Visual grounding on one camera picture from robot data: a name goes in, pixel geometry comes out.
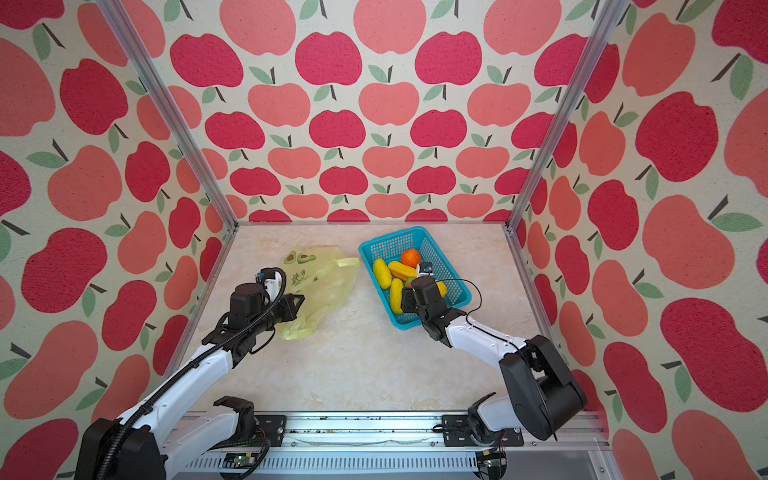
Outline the yellow plastic bag with fruit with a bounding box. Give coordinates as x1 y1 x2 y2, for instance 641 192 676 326
278 245 361 341

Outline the yellow lemon fruit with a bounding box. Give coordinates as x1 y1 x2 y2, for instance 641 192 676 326
372 258 393 290

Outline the orange fruit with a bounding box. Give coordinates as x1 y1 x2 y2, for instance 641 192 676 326
400 249 422 269

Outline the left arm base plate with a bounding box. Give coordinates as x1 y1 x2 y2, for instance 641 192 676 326
202 413 288 449

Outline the aluminium frame post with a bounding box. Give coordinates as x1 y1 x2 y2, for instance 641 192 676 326
504 1 630 237
96 1 239 233

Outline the yellow banana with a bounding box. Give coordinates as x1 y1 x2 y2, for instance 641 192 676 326
389 278 404 315
388 261 418 282

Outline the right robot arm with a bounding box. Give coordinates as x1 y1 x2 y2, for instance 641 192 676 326
400 276 588 445

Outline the turquoise plastic basket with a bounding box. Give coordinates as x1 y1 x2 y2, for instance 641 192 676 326
358 226 459 330

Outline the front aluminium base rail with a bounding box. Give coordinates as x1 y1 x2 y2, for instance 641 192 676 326
172 411 622 479

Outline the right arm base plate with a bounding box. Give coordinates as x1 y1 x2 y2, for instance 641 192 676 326
432 414 525 449

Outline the left aluminium frame post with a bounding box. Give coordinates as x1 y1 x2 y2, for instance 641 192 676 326
96 1 239 233

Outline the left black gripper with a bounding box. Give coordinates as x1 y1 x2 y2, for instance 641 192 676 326
250 292 306 335

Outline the right aluminium frame post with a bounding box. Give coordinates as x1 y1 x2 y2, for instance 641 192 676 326
504 1 630 237

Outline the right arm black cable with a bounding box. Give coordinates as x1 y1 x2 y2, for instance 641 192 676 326
437 278 535 355

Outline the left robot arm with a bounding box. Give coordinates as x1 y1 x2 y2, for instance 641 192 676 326
74 272 305 479

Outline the yellow red peach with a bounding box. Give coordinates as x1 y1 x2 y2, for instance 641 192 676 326
436 281 448 298

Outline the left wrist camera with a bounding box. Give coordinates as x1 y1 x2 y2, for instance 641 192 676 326
255 267 285 303

